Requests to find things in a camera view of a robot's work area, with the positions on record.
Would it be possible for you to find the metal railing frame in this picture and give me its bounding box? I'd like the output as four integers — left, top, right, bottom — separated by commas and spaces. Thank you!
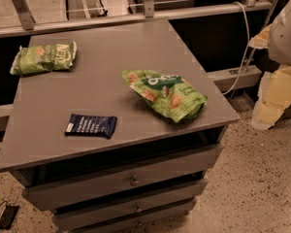
0, 0, 278, 38

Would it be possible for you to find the middle grey drawer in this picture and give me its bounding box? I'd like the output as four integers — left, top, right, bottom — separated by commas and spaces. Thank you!
53, 174, 208, 231

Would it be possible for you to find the dark blue snack bar wrapper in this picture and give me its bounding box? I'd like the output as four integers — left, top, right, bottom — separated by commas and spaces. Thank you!
65, 114, 117, 139

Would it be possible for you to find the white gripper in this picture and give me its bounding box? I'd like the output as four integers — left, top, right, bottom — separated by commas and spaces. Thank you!
248, 0, 291, 130

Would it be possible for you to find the black device on floor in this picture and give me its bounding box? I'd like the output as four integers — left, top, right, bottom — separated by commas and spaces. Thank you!
0, 206, 19, 230

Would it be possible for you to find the bottom grey drawer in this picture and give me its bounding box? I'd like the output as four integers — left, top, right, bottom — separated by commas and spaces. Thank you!
69, 198, 196, 233

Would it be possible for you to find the top grey drawer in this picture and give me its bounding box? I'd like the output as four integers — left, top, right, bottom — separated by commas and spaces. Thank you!
22, 144, 223, 211

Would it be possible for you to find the green rice chip bag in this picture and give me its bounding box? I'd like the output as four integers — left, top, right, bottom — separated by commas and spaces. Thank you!
122, 70, 208, 123

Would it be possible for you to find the grey drawer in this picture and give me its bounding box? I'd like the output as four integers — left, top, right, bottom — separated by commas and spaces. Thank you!
69, 198, 196, 233
53, 174, 208, 231
22, 144, 223, 211

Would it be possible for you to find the white hanging cable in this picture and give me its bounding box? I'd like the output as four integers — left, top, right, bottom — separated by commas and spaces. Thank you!
221, 1, 252, 96

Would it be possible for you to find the grey drawer cabinet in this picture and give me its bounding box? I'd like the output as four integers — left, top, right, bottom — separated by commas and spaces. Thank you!
0, 21, 238, 233

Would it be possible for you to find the green jalapeno chip bag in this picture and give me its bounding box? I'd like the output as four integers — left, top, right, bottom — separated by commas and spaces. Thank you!
10, 41, 77, 76

